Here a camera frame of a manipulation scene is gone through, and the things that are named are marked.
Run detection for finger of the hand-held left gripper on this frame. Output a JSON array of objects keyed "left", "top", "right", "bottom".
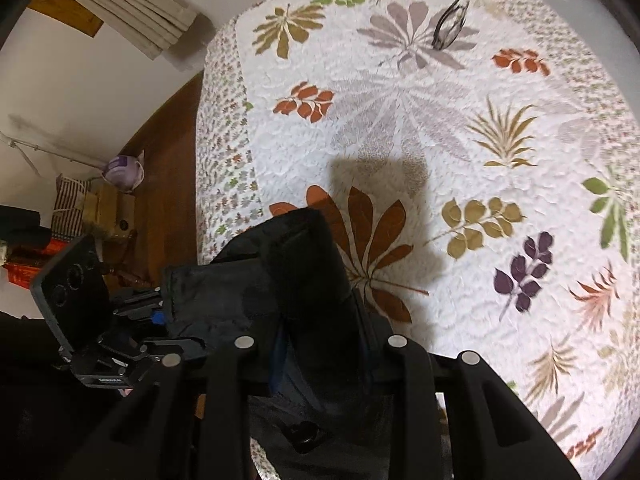
[
  {"left": 112, "top": 305, "right": 167, "bottom": 325},
  {"left": 112, "top": 285, "right": 165, "bottom": 307}
]

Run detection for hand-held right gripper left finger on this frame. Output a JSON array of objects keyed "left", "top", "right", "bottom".
[{"left": 75, "top": 335, "right": 273, "bottom": 480}]

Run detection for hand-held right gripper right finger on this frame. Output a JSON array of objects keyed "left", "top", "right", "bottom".
[{"left": 370, "top": 334, "right": 583, "bottom": 480}]

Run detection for black pants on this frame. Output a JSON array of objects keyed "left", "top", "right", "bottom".
[{"left": 162, "top": 207, "right": 441, "bottom": 480}]

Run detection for red patterned packet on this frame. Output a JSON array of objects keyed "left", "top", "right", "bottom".
[{"left": 5, "top": 240, "right": 66, "bottom": 288}]

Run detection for striped bag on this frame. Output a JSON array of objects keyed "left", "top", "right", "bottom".
[{"left": 50, "top": 174, "right": 93, "bottom": 238}]

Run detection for cardboard box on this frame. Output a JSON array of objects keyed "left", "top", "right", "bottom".
[{"left": 82, "top": 185, "right": 138, "bottom": 241}]

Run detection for floral quilt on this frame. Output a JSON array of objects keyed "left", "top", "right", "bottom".
[{"left": 192, "top": 0, "right": 640, "bottom": 480}]

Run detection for wooden framed window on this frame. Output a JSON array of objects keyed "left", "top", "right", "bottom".
[{"left": 27, "top": 0, "right": 105, "bottom": 38}]

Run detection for beige curtain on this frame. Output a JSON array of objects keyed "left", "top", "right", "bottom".
[{"left": 50, "top": 0, "right": 201, "bottom": 61}]

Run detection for black eyeglasses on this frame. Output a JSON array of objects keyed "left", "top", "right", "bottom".
[{"left": 431, "top": 0, "right": 471, "bottom": 52}]

